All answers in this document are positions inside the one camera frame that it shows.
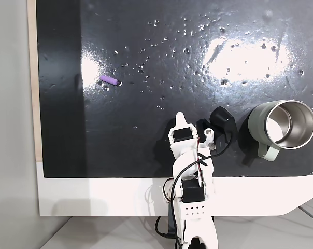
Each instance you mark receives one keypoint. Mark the purple pen grip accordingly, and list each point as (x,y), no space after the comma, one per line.
(109,80)

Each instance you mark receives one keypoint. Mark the green steel mug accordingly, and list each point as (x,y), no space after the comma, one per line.
(260,122)

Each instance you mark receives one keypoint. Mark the black table mat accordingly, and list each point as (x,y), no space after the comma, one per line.
(135,129)

